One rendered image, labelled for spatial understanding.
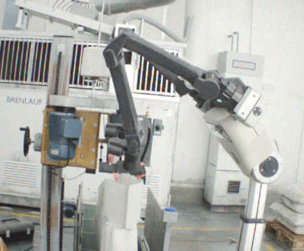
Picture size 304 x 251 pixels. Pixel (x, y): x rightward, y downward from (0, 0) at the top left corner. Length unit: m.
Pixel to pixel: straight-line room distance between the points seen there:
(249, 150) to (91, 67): 0.95
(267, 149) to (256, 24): 5.21
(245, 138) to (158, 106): 3.54
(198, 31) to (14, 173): 2.79
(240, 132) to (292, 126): 5.40
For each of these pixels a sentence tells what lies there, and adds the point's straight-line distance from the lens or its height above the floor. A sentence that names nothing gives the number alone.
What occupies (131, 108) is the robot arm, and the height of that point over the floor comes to 1.40.
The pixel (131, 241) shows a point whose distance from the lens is 2.31.
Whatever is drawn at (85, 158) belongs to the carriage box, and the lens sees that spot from 2.69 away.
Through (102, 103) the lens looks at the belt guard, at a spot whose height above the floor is 1.39.
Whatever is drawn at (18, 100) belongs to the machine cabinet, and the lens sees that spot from 5.47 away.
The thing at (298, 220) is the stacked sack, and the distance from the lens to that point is 4.95.
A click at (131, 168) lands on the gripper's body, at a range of 2.03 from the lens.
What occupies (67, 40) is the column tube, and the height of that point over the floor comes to 1.73.
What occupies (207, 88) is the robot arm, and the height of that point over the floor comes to 1.50.
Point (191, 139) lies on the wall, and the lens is 6.86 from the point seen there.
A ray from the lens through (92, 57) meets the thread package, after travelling 2.48.
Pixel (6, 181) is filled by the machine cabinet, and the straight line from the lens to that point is 5.59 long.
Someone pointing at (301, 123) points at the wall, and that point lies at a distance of 7.39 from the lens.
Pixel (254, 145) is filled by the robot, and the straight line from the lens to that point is 1.99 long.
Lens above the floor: 1.45
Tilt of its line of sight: 3 degrees down
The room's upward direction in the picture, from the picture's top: 5 degrees clockwise
